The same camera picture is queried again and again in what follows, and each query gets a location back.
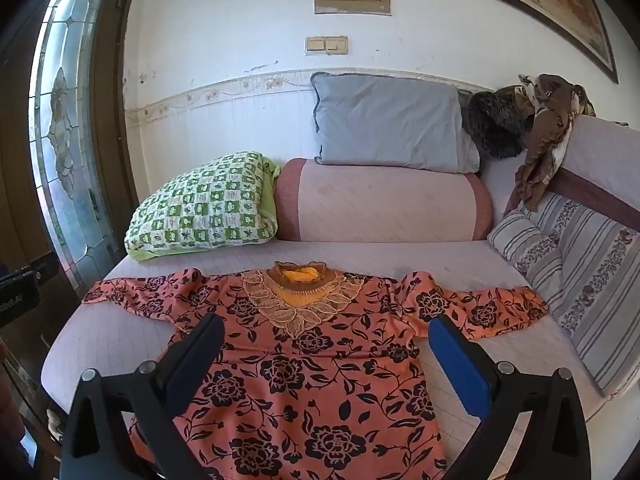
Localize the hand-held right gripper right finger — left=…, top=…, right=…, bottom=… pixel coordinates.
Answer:
left=428, top=314, right=593, bottom=480

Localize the green checked pillow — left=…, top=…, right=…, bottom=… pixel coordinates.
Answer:
left=123, top=151, right=282, bottom=262

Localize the dark furry cushion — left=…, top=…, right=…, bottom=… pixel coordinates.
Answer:
left=461, top=86, right=538, bottom=161

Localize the orange floral blouse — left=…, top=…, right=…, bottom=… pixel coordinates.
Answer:
left=81, top=260, right=549, bottom=480

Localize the small striped floral pillow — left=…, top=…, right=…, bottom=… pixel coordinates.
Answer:
left=487, top=208, right=566, bottom=306

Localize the large framed painting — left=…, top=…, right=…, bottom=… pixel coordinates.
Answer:
left=385, top=0, right=620, bottom=85

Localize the large striped floral pillow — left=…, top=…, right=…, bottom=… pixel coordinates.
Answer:
left=530, top=192, right=640, bottom=400

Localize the pink bolster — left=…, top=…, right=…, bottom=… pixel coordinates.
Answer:
left=274, top=157, right=495, bottom=242

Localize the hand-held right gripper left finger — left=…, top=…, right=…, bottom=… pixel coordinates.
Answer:
left=59, top=312, right=226, bottom=480

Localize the wooden stained-glass door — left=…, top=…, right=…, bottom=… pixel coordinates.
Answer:
left=0, top=0, right=151, bottom=411

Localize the beige light switch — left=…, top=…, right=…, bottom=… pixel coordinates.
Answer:
left=305, top=36, right=349, bottom=56

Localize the grey-blue pillow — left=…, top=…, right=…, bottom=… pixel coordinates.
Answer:
left=310, top=72, right=481, bottom=173

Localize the bed with pink quilted sheet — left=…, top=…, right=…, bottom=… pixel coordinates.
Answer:
left=40, top=160, right=640, bottom=480

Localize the brown patterned scarf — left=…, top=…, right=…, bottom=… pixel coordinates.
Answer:
left=515, top=73, right=598, bottom=212

